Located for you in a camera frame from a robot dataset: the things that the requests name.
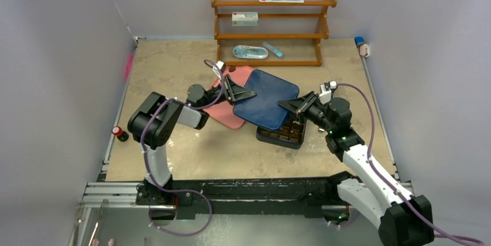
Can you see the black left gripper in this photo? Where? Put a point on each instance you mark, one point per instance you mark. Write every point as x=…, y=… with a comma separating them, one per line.
x=235, y=92

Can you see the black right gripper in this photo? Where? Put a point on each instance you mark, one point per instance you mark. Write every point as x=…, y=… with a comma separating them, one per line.
x=306, y=103

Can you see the blue chocolate tin box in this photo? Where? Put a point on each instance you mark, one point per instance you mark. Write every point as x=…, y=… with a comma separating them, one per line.
x=290, y=135

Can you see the dark blue tin lid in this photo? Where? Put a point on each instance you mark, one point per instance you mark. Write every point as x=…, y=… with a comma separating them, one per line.
x=263, y=110

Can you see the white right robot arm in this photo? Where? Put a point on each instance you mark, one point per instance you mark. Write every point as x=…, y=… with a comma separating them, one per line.
x=395, y=211

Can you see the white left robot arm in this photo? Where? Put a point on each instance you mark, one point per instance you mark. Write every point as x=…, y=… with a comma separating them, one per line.
x=154, y=121

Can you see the pink plastic tray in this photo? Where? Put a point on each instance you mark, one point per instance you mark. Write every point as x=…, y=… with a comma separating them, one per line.
x=223, y=112

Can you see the light blue oval package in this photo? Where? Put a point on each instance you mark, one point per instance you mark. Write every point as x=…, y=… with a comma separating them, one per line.
x=250, y=52

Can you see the light blue small tube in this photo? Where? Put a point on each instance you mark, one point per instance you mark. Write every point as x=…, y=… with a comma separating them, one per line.
x=273, y=49

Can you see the white green small box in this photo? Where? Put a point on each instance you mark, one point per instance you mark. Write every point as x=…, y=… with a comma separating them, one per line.
x=244, y=19

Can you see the blue white corner device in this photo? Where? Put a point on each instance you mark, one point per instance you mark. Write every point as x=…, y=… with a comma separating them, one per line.
x=363, y=47

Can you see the wooden shelf rack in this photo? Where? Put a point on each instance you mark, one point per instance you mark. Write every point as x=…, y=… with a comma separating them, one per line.
x=305, y=23

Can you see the red black button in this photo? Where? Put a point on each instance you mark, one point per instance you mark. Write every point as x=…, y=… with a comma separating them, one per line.
x=119, y=133

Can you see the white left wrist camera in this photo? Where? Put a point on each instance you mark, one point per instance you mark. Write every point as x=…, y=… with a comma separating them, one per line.
x=218, y=68

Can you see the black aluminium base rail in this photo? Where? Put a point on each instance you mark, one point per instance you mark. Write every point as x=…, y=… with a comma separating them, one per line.
x=311, y=197

